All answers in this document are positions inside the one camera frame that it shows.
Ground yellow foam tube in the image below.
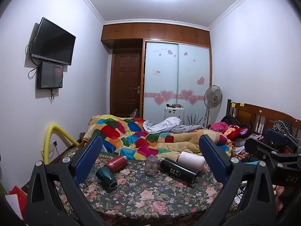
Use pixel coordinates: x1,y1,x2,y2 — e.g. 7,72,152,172
41,123,80,164

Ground black thermos bottle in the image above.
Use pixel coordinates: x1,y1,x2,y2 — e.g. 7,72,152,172
160,157,199,184

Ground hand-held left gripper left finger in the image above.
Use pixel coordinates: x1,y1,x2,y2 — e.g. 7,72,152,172
25,135,111,226

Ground black television cable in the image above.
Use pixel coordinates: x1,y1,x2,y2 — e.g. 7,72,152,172
25,39,38,79

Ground red paper bag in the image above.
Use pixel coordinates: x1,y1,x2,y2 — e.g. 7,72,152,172
9,186,28,214

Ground floral bed sheet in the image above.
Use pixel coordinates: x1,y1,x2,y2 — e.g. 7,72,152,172
50,147,238,220

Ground clear glass cup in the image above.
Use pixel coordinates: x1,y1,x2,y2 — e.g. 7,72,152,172
145,155,158,175

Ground red thermos bottle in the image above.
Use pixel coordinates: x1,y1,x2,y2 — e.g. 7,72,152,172
104,155,128,172

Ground black backpack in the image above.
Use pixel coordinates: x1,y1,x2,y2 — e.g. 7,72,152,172
221,114,241,128

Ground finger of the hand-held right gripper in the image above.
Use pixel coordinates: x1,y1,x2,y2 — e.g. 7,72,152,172
244,137,286,164
265,128,301,154

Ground white thermos bottle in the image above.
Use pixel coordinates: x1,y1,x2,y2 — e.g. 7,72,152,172
177,151,206,172

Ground black monitor cable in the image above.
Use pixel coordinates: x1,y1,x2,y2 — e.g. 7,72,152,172
50,88,60,103

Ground wooden bed headboard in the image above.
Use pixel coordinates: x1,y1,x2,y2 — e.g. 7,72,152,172
226,99,301,137

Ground white paper sheet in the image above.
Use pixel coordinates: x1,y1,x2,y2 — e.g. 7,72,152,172
4,194,24,226

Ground dark dried twigs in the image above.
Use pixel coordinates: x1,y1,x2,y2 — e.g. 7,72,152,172
187,113,205,126

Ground colourful patchwork blanket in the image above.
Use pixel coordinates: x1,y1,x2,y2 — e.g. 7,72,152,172
83,115,236,161

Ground dark patterned bag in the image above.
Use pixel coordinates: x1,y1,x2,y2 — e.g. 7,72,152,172
272,120,293,135

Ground standing fan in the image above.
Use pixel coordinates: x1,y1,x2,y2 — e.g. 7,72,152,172
203,85,223,129

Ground brown wooden door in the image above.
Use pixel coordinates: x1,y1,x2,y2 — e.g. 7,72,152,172
110,52,143,118

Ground small black wall monitor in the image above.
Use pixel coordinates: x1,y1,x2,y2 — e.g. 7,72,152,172
36,61,64,89

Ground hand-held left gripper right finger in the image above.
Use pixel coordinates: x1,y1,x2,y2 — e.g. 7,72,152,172
198,134,277,226

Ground red plush toy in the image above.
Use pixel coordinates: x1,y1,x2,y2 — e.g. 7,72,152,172
209,122,252,144

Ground small white cabinet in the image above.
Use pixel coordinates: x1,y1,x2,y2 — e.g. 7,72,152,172
164,105,185,125

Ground sliding wardrobe with heart stickers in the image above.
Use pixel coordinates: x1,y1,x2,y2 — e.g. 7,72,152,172
142,40,211,128

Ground wall-mounted black television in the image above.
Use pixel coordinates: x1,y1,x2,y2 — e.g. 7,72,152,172
31,17,76,66

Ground grey striped cloth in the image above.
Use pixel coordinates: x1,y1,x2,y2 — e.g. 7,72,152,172
143,117,205,134

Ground wooden overhead cabinet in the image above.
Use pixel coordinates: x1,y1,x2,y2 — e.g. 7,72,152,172
101,22,211,50

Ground dark green faceted cup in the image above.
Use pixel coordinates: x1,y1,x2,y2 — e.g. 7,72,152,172
96,167,118,190

